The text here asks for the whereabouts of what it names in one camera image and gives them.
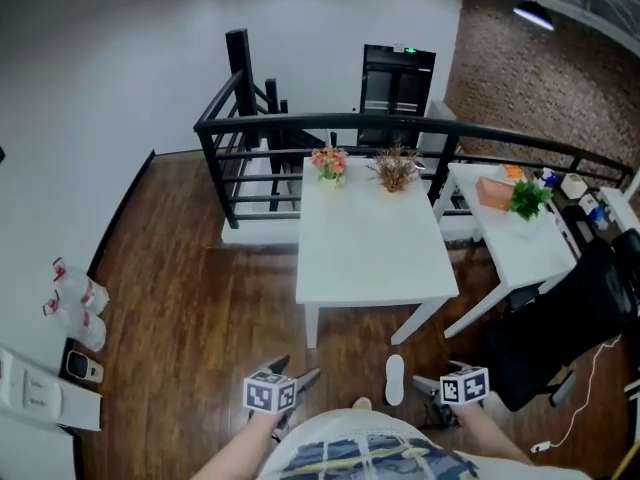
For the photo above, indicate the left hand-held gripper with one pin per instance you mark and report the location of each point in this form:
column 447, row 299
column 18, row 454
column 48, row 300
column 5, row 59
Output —
column 267, row 392

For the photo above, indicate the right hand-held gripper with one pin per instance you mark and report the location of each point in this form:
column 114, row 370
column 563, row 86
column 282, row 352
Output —
column 464, row 387

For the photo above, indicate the white slipper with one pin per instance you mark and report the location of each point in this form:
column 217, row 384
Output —
column 394, row 380
column 362, row 404

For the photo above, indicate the person's right forearm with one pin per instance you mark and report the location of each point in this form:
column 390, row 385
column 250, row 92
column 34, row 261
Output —
column 487, row 430

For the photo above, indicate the person's left forearm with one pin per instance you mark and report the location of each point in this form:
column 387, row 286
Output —
column 240, row 448

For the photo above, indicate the person's printed white shirt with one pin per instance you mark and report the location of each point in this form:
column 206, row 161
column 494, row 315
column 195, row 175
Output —
column 380, row 448

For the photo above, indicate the black office chair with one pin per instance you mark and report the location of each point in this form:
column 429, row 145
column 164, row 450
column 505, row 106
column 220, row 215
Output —
column 565, row 328

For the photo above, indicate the narrow white table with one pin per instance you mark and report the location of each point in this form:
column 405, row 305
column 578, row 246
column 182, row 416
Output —
column 520, row 248

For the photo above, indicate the large white table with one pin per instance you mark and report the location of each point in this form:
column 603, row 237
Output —
column 370, row 238

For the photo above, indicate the green potted plant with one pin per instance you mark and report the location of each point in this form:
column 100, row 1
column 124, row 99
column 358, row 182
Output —
column 529, row 200

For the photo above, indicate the dried brown plant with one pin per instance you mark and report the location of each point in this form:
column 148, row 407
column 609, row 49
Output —
column 395, row 169

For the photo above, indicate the orange flowers in white pot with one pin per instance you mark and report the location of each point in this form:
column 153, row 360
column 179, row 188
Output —
column 330, row 164

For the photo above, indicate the beige device with black screen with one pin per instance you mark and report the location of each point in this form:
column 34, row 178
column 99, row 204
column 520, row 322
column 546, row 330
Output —
column 80, row 365

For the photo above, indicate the small orange and white box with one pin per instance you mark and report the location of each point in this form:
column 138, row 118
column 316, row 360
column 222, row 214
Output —
column 511, row 172

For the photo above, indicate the blue spray bottle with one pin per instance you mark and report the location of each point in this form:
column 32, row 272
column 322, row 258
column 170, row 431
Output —
column 547, row 178

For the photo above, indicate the white tissue box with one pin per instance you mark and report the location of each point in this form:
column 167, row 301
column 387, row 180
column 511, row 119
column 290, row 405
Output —
column 573, row 185

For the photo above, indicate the black metal railing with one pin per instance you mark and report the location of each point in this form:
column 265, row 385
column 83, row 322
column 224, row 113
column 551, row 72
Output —
column 280, row 128

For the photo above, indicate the white appliance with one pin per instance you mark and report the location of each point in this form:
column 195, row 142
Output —
column 45, row 393

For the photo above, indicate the black double door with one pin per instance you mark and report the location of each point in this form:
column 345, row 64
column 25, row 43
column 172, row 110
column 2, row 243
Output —
column 397, row 90

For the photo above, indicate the black pendant lamp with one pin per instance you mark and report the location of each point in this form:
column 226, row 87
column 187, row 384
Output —
column 534, row 14

